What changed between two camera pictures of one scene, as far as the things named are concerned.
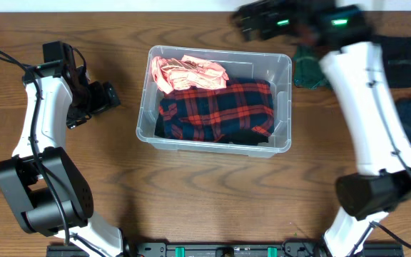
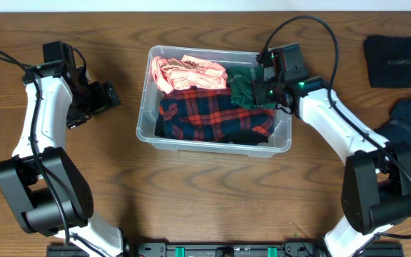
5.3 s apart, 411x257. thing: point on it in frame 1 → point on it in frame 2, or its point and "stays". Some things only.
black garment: [245, 137] stays
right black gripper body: [307, 16] → [270, 89]
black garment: [399, 54] stays
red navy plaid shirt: [208, 113] stays
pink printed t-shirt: [170, 74] stays
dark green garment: [308, 71] → [240, 85]
